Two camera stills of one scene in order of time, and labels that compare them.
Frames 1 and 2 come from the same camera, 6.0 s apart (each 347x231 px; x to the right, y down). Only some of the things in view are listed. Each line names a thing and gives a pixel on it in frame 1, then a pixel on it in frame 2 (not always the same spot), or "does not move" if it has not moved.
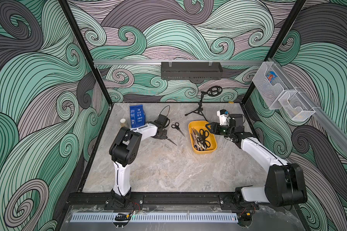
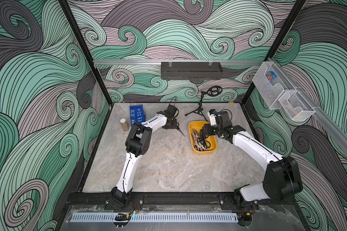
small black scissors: x=176 y=126 does not move
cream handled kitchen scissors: x=194 y=136 does not move
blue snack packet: x=137 y=116 does not move
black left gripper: x=164 y=136 → x=175 y=124
